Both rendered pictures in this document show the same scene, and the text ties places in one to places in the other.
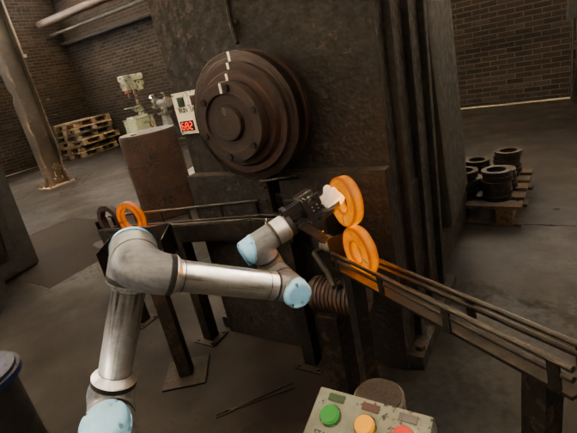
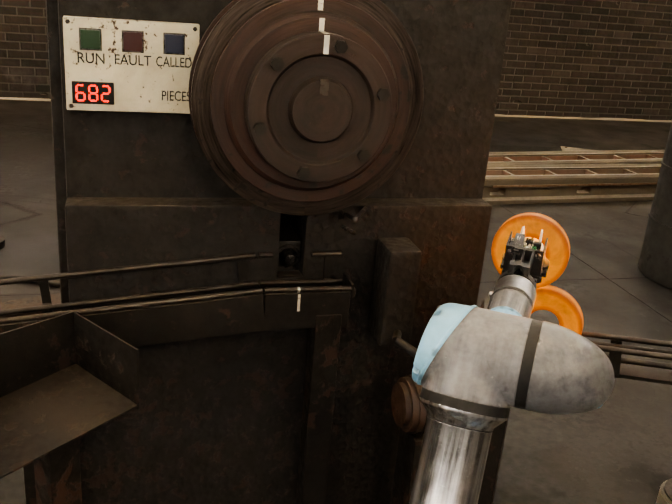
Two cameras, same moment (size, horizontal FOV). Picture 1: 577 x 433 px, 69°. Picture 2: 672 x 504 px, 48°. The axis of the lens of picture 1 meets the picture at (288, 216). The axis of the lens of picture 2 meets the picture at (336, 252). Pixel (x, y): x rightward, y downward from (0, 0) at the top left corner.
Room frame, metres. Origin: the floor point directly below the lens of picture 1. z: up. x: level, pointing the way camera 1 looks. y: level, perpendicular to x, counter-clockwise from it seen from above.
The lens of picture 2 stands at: (0.58, 1.22, 1.37)
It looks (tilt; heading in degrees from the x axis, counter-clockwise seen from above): 20 degrees down; 309
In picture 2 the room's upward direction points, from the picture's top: 5 degrees clockwise
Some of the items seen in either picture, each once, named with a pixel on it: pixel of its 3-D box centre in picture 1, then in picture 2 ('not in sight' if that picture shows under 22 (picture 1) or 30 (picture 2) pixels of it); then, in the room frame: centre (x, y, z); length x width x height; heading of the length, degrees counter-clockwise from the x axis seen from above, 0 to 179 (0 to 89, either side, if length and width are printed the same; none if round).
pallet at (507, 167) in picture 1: (440, 176); not in sight; (3.11, -1.22, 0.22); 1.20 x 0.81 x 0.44; 53
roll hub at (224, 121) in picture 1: (232, 122); (319, 109); (1.53, 0.13, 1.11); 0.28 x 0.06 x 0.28; 55
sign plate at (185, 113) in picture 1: (198, 111); (133, 66); (1.90, 0.29, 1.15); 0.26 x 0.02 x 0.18; 55
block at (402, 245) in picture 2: (324, 224); (393, 291); (1.49, -0.13, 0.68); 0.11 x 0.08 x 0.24; 145
